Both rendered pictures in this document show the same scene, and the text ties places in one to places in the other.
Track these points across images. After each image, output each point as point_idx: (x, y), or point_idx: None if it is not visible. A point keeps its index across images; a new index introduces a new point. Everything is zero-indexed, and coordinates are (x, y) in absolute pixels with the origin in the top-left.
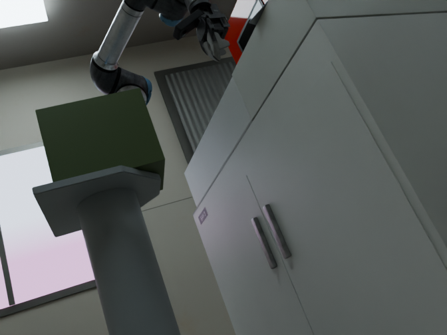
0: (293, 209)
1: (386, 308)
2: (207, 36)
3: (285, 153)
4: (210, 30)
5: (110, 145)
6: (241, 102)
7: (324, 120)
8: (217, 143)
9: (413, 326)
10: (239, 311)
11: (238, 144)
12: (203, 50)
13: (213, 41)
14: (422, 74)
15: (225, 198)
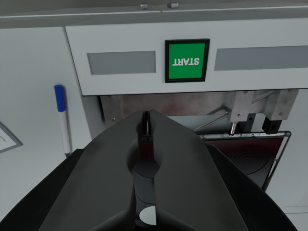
0: (112, 9)
1: (88, 8)
2: (90, 213)
3: (79, 12)
4: (17, 207)
5: None
6: (89, 19)
7: (16, 14)
8: (223, 15)
9: (81, 8)
10: (262, 3)
11: (152, 14)
12: (265, 194)
13: (83, 149)
14: None
15: (240, 9)
